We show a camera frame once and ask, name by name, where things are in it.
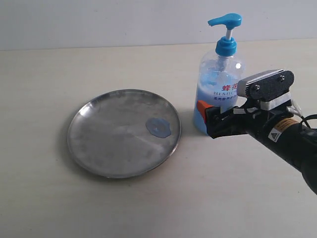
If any blue soap blob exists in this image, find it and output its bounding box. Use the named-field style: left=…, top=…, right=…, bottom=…
left=145, top=118, right=171, bottom=138

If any blue pump lotion bottle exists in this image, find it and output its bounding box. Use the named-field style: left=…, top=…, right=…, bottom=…
left=193, top=13, right=247, bottom=136

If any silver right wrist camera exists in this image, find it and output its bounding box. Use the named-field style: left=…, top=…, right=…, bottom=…
left=237, top=69, right=294, bottom=111

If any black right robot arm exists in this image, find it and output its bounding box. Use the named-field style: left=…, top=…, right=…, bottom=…
left=196, top=99, right=317, bottom=192

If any round stainless steel plate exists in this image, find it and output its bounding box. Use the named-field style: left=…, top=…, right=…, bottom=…
left=67, top=89, right=182, bottom=179

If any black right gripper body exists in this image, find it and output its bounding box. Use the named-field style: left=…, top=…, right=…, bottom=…
left=205, top=99, right=292, bottom=139

